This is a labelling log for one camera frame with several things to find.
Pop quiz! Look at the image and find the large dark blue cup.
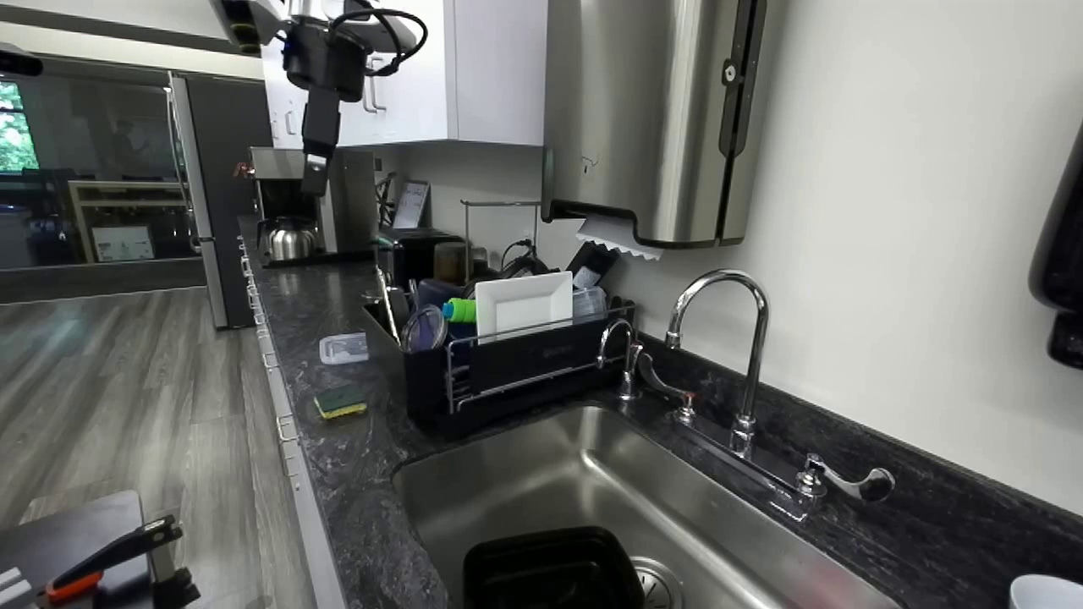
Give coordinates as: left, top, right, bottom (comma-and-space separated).
405, 277, 456, 315

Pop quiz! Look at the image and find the white paper towel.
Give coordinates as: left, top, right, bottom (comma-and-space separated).
575, 217, 663, 264

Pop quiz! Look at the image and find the stainless steel sink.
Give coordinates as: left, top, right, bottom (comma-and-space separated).
392, 399, 906, 609

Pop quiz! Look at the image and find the black soap dispenser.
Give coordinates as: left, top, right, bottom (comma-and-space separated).
1027, 118, 1083, 374

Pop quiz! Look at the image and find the brown glass jar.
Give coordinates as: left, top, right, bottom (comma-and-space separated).
435, 238, 479, 289

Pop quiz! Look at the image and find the wooden framed board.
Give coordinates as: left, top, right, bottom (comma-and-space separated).
64, 176, 196, 272

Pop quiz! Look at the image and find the black dish rack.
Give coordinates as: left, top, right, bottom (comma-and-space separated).
364, 294, 636, 443

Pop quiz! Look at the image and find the small chrome faucet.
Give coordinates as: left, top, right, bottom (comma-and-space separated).
593, 315, 701, 417

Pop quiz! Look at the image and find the clear acrylic box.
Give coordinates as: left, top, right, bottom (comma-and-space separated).
456, 196, 545, 276

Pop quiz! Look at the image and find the steel coffee maker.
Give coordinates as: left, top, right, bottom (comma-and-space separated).
247, 144, 384, 272

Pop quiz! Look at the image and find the clear round lid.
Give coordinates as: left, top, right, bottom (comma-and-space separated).
399, 303, 453, 357

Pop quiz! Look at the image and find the chrome gooseneck faucet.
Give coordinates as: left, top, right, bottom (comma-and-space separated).
663, 268, 816, 526

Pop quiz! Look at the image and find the black plastic food container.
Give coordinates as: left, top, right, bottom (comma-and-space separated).
461, 526, 648, 609

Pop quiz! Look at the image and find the steel paper towel dispenser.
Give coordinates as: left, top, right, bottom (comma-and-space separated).
543, 0, 773, 251

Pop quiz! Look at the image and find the green yellow sponge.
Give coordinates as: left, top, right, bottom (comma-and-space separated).
313, 384, 374, 428

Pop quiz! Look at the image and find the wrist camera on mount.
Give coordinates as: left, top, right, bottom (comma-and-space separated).
281, 16, 369, 106

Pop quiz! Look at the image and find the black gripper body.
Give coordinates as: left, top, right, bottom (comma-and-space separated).
299, 87, 346, 137

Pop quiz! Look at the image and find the white mug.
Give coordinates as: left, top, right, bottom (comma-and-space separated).
1007, 571, 1083, 609

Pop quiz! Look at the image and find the chrome faucet lever handle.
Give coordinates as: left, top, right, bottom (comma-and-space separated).
796, 449, 901, 508

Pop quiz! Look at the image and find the small framed sign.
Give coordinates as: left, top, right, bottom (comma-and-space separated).
387, 176, 436, 238

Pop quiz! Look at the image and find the white square plate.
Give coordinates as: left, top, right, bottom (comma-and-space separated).
471, 268, 580, 342

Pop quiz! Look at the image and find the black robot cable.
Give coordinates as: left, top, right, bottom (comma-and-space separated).
337, 0, 435, 81

